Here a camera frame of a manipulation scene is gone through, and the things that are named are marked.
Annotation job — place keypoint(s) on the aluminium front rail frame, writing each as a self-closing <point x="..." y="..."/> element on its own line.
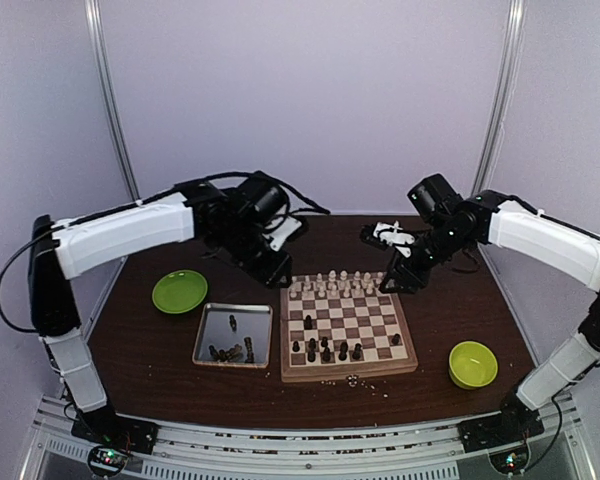
<point x="427" y="450"/>

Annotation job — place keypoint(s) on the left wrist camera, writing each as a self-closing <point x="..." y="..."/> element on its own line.
<point x="290" y="227"/>

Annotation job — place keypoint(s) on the aluminium post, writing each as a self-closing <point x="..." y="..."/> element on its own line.
<point x="98" y="41"/>
<point x="504" y="91"/>

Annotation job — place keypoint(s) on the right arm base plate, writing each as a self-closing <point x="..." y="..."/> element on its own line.
<point x="496" y="431"/>

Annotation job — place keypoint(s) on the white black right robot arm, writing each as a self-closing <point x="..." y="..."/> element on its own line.
<point x="508" y="223"/>

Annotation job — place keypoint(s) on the green plate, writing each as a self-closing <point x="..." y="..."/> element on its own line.
<point x="179" y="292"/>

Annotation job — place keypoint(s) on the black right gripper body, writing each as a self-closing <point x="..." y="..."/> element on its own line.
<point x="441" y="242"/>

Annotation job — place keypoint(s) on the left aluminium post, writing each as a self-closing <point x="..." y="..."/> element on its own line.
<point x="98" y="41"/>

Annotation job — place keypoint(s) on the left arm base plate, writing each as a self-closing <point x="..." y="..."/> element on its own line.
<point x="105" y="427"/>

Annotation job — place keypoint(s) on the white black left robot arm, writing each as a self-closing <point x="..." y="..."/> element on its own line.
<point x="251" y="222"/>

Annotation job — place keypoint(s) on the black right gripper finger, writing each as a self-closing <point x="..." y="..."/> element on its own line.
<point x="411" y="282"/>
<point x="392" y="282"/>

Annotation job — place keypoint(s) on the green bowl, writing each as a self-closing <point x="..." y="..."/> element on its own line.
<point x="472" y="365"/>

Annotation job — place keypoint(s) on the wooden chess board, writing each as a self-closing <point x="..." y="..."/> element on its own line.
<point x="344" y="306"/>

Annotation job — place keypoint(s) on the right aluminium post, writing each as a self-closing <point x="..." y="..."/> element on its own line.
<point x="504" y="91"/>

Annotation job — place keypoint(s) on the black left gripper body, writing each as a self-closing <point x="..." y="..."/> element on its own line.
<point x="242" y="247"/>

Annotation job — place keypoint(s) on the metal tray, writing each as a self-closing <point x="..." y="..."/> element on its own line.
<point x="253" y="321"/>

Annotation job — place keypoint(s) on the pile of dark chess pieces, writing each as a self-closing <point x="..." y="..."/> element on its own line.
<point x="239" y="352"/>

